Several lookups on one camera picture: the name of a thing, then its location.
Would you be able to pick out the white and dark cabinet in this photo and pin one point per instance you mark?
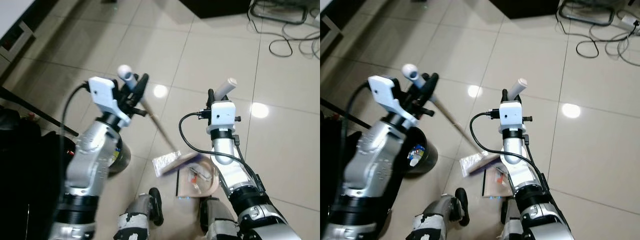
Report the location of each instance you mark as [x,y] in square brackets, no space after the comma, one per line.
[327,30]
[15,42]

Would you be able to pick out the white power strip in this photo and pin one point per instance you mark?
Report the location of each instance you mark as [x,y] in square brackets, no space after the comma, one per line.
[630,21]

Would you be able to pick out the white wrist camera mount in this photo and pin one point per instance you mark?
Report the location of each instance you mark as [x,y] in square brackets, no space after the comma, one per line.
[385,92]
[510,115]
[222,115]
[105,92]

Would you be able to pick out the black furniture block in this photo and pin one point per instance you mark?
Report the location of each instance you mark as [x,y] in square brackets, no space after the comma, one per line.
[215,7]
[525,7]

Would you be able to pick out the thin black rod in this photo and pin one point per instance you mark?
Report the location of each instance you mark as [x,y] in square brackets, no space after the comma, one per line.
[340,112]
[40,112]

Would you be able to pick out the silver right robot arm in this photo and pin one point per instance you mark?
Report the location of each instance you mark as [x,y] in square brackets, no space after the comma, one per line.
[511,150]
[222,150]

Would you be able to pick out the silver robot leg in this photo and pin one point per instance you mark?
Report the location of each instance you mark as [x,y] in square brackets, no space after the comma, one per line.
[132,215]
[217,220]
[430,220]
[510,225]

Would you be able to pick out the dark metal tube frame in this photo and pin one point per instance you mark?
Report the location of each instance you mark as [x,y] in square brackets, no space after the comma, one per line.
[585,22]
[280,21]

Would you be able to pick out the silver left robot leg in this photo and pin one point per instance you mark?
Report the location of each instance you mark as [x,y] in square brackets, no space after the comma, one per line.
[132,215]
[430,220]

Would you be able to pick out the blue white crumpled wrapper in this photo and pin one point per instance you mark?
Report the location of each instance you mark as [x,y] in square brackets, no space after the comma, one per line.
[415,154]

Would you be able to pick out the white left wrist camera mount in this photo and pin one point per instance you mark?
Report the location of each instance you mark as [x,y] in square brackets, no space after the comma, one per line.
[105,92]
[385,92]

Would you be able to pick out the silver right robot leg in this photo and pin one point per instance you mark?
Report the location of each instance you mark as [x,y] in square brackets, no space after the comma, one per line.
[510,225]
[217,220]

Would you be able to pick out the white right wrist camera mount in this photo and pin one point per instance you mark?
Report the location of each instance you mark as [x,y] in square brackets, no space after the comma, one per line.
[510,115]
[222,115]

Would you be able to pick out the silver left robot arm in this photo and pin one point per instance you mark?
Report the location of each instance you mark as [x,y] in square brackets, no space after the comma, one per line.
[370,160]
[92,155]

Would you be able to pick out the black round waste bin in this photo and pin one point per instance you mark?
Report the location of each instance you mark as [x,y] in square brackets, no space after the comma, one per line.
[427,162]
[122,157]

